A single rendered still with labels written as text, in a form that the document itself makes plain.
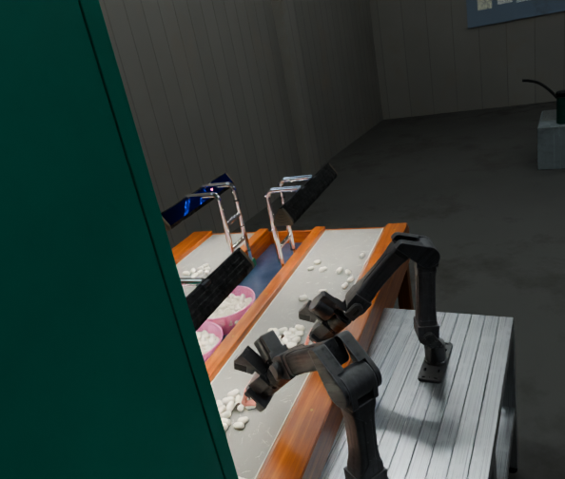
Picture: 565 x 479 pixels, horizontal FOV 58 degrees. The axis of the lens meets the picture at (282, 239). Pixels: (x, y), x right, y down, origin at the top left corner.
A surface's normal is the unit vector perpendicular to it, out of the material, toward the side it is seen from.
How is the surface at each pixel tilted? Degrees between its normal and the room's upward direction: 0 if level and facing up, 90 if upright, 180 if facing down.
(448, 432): 0
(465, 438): 0
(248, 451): 0
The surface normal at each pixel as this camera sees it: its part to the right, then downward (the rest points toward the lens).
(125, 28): 0.88, 0.01
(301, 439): -0.18, -0.92
